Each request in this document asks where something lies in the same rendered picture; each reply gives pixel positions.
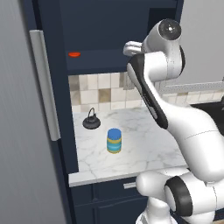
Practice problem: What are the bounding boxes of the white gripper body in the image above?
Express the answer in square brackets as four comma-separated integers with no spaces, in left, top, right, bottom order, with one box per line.
[122,40,144,57]

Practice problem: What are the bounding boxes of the navy base cabinet door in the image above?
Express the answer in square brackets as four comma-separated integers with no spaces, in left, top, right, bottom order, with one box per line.
[95,197,151,224]

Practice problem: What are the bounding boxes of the grey range hood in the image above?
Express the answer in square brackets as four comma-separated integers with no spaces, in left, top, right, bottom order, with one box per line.
[158,0,224,95]

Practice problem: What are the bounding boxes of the black kettle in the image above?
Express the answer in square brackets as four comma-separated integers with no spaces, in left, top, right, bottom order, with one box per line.
[81,107,102,130]

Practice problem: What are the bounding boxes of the blue and yellow jar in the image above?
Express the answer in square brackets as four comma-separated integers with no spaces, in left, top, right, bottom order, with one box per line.
[106,128,123,155]

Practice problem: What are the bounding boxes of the black hob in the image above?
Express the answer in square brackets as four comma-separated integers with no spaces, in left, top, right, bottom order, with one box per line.
[191,97,224,137]

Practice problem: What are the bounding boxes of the grey fridge door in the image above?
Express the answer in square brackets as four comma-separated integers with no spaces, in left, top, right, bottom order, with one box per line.
[0,0,68,224]

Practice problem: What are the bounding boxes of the navy drawer front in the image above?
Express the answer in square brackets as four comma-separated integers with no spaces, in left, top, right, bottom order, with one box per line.
[93,177,149,203]

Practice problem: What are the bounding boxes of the navy open wall cabinet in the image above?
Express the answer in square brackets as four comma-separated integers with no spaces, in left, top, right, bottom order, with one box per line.
[24,0,186,77]

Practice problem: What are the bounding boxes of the grey fridge door handle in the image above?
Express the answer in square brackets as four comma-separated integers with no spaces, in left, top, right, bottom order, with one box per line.
[29,29,62,142]

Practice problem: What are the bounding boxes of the silver drawer handle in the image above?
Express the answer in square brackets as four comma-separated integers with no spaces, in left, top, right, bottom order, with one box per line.
[122,181,137,190]

